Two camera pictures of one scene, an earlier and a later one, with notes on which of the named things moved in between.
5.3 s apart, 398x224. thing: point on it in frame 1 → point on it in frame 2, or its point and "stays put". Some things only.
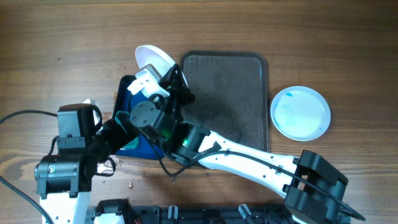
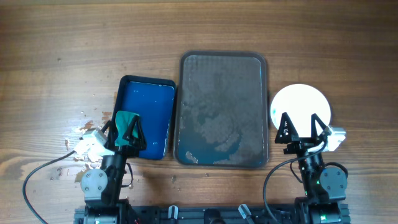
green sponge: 123,119 stays put
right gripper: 178,88 → 306,143
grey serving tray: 231,89 stays put
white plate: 146,55 → 300,102
